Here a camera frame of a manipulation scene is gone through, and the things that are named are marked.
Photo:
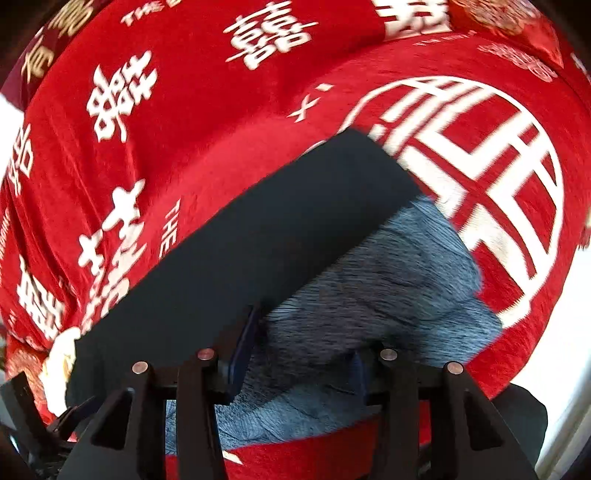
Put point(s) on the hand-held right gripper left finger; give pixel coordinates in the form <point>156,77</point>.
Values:
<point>244,344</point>

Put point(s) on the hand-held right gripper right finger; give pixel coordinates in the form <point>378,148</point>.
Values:
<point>359,374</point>

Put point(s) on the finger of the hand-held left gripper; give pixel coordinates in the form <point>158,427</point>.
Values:
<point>74,415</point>

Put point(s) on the black pants with grey lining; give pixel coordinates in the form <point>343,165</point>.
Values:
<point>277,221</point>

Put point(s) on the white fluffy cloth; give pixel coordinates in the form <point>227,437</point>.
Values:
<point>60,364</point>

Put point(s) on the red gold embroidered pillow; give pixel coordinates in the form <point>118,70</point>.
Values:
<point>27,378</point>
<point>508,21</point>

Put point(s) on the red printed blanket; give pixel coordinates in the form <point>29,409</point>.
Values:
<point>221,115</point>

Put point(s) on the dark red gold-lettered cloth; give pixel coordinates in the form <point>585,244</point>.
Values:
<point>46,60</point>

